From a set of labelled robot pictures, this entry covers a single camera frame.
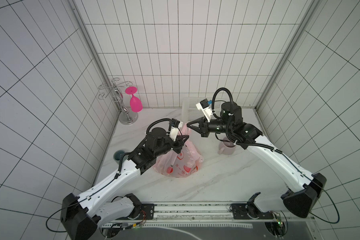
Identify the pink plastic bag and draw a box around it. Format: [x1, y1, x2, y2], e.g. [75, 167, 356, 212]
[153, 140, 204, 178]

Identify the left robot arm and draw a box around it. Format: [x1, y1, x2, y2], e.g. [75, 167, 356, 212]
[60, 128, 189, 240]

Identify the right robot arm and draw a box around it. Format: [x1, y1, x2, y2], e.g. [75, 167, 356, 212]
[187, 99, 327, 219]

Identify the white plastic basket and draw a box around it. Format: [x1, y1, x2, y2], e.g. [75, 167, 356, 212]
[182, 97, 228, 123]

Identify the lilac mug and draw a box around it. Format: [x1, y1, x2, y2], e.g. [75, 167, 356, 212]
[218, 138, 236, 155]

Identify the silver glass rack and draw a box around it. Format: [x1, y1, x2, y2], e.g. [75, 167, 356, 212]
[98, 78, 138, 125]

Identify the pink wine glass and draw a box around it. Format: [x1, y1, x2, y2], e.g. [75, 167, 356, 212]
[125, 86, 143, 113]

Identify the teal cup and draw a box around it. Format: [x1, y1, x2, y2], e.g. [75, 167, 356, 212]
[113, 150, 127, 164]

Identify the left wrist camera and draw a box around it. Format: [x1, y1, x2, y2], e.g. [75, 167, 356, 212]
[169, 119, 183, 141]

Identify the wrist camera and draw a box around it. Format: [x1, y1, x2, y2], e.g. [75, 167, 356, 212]
[169, 119, 183, 141]
[196, 99, 213, 123]

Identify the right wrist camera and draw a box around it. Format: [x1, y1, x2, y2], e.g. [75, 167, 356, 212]
[196, 99, 213, 123]

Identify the aluminium rail frame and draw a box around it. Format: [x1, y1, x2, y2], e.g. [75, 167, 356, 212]
[100, 202, 323, 240]

